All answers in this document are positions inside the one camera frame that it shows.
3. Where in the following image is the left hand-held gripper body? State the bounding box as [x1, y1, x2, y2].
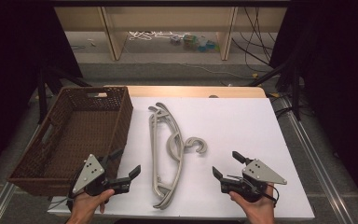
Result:
[69, 153, 132, 200]

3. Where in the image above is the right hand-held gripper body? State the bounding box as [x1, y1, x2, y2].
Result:
[220, 159, 288, 203]

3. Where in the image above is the brown wicker basket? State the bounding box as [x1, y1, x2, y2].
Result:
[7, 86, 134, 197]

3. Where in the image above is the grey plastic clothes hanger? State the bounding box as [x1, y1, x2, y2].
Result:
[150, 102, 209, 210]
[147, 105, 206, 206]

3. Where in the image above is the person's left hand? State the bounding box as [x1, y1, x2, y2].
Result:
[66, 189, 116, 224]

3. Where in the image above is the person's right hand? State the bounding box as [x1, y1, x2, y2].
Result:
[228, 185, 276, 224]

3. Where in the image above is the black metal stand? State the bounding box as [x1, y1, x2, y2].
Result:
[248, 57, 303, 122]
[36, 64, 91, 125]

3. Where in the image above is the wooden shelf unit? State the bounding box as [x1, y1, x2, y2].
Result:
[54, 7, 288, 62]

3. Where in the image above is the colourful toy pile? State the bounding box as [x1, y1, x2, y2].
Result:
[170, 33, 220, 53]

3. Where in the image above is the right hand-held gripper cable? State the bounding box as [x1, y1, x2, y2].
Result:
[265, 185, 280, 208]

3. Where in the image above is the hand-held gripper cable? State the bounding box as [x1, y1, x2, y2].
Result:
[265, 185, 280, 208]
[48, 174, 76, 213]

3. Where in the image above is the left hand-held gripper cable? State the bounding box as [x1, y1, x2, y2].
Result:
[48, 174, 76, 213]

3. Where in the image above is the metal floor rail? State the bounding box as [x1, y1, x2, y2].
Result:
[0, 124, 42, 224]
[278, 95, 357, 224]

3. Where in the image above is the black cable bundle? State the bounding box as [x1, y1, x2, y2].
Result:
[231, 7, 278, 75]

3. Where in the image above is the white cable pile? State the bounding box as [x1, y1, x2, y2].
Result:
[128, 30, 175, 42]

